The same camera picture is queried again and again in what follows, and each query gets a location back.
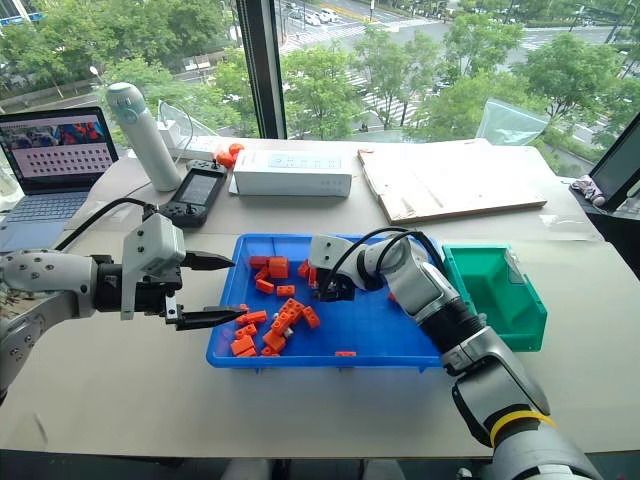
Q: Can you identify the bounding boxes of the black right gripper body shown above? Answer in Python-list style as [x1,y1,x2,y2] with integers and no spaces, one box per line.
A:
[318,269,358,296]

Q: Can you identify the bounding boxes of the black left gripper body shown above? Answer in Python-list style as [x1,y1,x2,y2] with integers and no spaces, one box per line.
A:
[133,268,185,327]

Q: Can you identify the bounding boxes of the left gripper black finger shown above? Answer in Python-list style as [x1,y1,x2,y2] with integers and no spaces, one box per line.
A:
[175,305,250,332]
[181,251,237,273]

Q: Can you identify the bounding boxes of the blue plastic bin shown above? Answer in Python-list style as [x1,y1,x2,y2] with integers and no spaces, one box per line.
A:
[205,233,454,374]

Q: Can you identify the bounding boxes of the green plastic bin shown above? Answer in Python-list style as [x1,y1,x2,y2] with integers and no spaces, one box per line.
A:
[441,243,549,353]

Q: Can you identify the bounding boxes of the long orange brick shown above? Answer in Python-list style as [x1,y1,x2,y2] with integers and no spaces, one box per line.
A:
[234,309,269,327]

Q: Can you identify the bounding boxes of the orange wedge block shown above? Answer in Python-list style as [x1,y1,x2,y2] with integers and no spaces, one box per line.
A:
[229,335,258,358]

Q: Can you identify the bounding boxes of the orange block with white part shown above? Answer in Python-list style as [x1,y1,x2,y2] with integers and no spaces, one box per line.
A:
[261,327,294,354]

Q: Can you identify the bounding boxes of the black handheld controller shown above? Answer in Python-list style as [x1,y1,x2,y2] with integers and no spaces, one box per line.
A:
[158,158,229,230]

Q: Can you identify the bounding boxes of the white power strip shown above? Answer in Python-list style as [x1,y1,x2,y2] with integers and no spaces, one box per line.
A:
[158,121,237,162]

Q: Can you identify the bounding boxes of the white cardboard box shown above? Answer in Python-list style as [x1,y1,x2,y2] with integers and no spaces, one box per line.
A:
[231,148,353,198]

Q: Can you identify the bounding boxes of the white mint bottle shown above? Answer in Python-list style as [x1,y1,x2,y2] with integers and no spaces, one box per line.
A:
[105,81,183,193]

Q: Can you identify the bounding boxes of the wooden board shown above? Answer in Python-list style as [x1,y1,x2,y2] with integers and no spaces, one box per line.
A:
[356,140,549,225]

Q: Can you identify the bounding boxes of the open laptop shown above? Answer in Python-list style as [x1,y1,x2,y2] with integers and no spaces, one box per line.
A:
[0,105,121,252]

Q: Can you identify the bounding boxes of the black window pillar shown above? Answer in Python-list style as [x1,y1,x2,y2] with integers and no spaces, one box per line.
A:
[235,0,288,141]

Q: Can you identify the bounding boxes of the clear plastic sheet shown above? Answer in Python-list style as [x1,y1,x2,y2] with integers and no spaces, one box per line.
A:
[473,97,550,147]

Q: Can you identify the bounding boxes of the clear plastic wrap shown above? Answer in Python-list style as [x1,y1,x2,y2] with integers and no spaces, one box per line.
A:
[537,213,604,243]

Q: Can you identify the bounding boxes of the patterned cloth bundle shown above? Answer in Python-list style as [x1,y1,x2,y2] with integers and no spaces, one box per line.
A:
[569,174,607,207]

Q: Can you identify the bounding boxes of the black side stand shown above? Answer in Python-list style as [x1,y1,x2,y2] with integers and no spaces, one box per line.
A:
[581,197,640,257]

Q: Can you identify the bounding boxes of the black monitor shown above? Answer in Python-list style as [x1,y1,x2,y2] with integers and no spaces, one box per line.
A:
[588,110,640,221]

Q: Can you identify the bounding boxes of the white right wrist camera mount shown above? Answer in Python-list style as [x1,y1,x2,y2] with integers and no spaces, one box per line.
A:
[307,234,352,275]

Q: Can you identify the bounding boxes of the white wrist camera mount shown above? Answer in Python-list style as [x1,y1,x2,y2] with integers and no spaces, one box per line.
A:
[307,234,352,275]
[121,213,188,322]

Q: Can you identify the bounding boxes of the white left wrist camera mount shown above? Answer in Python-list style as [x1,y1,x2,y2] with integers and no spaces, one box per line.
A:
[121,213,188,322]

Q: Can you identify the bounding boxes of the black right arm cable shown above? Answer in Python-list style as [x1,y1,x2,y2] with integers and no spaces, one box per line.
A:
[319,228,447,297]

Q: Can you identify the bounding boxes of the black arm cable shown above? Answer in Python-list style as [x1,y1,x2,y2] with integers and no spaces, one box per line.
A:
[319,228,447,297]
[53,197,160,252]

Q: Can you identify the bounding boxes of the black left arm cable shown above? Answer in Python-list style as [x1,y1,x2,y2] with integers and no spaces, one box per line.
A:
[53,197,160,252]

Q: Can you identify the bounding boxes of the white thin cable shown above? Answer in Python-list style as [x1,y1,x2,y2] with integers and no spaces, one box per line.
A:
[158,101,197,165]

